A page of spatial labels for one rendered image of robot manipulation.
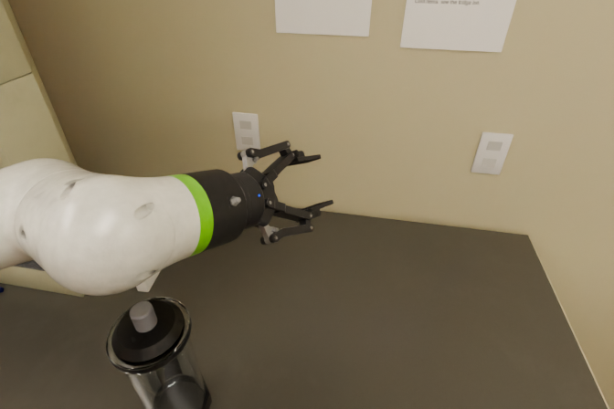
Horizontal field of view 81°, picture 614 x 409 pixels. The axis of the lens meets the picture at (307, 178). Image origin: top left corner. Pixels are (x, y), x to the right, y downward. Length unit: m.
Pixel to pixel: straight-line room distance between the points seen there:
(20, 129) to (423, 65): 0.79
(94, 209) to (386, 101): 0.72
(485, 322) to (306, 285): 0.39
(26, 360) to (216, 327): 0.35
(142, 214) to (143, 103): 0.79
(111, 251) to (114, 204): 0.04
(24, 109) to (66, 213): 0.47
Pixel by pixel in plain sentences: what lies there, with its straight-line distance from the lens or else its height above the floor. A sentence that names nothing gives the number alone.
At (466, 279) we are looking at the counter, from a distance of 0.96.
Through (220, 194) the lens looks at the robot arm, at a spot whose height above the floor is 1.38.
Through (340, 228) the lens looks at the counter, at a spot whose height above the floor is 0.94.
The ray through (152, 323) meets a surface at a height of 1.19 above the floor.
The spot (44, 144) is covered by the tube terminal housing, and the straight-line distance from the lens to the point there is 0.83.
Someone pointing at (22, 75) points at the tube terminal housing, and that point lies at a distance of 0.80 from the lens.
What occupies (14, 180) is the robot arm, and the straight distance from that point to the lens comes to 0.46.
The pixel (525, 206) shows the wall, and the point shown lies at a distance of 1.13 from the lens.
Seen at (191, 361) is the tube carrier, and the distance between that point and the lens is 0.62.
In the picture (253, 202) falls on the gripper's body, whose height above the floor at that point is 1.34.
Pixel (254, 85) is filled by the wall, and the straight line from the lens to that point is 0.95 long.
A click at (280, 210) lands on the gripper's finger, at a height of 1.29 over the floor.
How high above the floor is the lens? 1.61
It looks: 34 degrees down
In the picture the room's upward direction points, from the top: straight up
